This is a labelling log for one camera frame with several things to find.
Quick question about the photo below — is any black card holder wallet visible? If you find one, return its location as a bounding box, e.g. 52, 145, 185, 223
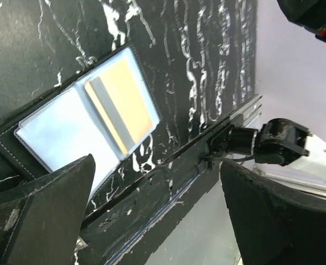
0, 45, 160, 194

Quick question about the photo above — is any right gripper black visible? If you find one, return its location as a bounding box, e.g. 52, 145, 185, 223
277, 0, 326, 43

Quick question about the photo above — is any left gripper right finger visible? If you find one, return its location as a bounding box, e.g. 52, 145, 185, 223
220, 159, 326, 264

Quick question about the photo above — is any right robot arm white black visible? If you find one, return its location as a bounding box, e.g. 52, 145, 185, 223
206, 1, 326, 181

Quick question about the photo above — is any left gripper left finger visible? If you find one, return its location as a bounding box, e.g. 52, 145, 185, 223
0, 155, 96, 264

